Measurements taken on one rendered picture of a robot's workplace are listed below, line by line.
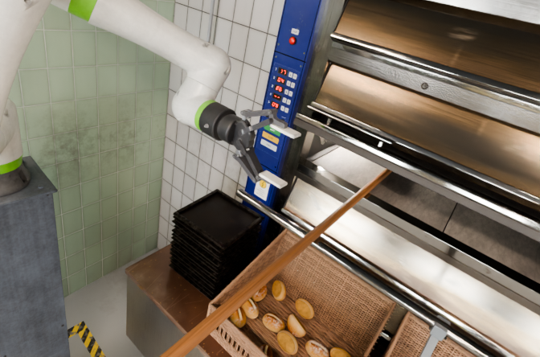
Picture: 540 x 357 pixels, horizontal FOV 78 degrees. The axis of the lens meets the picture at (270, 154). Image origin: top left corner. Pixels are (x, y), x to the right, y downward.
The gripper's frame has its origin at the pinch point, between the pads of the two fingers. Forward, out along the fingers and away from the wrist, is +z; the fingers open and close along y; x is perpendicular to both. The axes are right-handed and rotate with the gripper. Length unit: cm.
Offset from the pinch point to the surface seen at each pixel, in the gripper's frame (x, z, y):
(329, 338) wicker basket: -40, 20, 90
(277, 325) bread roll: -25, 2, 85
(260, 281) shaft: 9.5, 7.0, 28.1
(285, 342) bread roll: -22, 8, 85
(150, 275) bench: -5, -55, 90
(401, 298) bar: -18, 35, 31
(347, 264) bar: -18.0, 18.7, 31.5
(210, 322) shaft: 25.7, 6.9, 28.0
